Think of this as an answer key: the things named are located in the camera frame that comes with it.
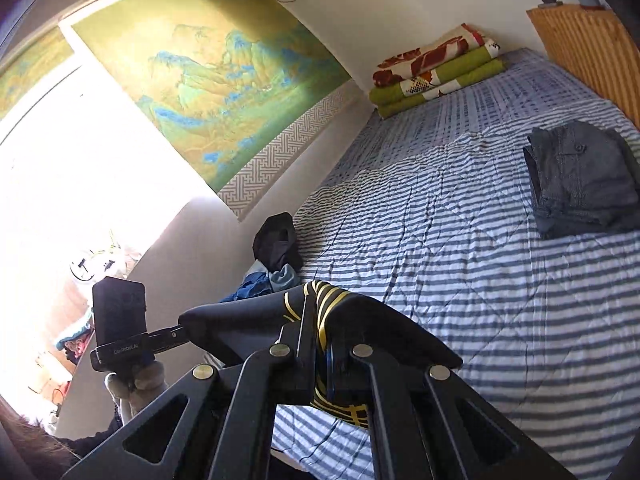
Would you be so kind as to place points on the person's dark hair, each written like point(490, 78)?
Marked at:
point(35, 440)

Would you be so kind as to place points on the red floral folded blanket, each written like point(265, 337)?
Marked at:
point(430, 57)

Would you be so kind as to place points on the crumpled black jacket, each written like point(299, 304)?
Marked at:
point(275, 242)

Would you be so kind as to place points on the person's left hand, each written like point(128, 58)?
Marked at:
point(150, 379)

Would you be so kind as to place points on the colourful clutter pile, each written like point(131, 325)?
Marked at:
point(70, 345)

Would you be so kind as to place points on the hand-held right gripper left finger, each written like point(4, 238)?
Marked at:
point(300, 360)

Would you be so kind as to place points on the white round object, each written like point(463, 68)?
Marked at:
point(92, 262)

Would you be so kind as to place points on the wooden slatted bed rail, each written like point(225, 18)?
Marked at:
point(585, 45)

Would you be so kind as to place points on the person's left forearm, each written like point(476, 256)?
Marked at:
point(90, 442)

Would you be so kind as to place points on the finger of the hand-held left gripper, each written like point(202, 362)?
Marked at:
point(167, 334)

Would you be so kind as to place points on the blue white striped bed quilt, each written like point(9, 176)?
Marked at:
point(475, 285)

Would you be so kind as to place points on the grey-blue jeans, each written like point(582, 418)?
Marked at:
point(285, 276)

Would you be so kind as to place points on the black yellow-striped garment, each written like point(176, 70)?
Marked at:
point(390, 325)

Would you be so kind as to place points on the grey buttoned folded pants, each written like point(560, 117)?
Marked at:
point(580, 175)

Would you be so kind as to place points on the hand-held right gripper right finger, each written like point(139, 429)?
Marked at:
point(350, 370)

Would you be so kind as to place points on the landscape painting wall scroll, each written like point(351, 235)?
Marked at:
point(200, 85)

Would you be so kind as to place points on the blue checked bed sheet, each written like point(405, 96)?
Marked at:
point(450, 115)

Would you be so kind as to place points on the crumpled blue garment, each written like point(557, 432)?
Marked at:
point(252, 287)

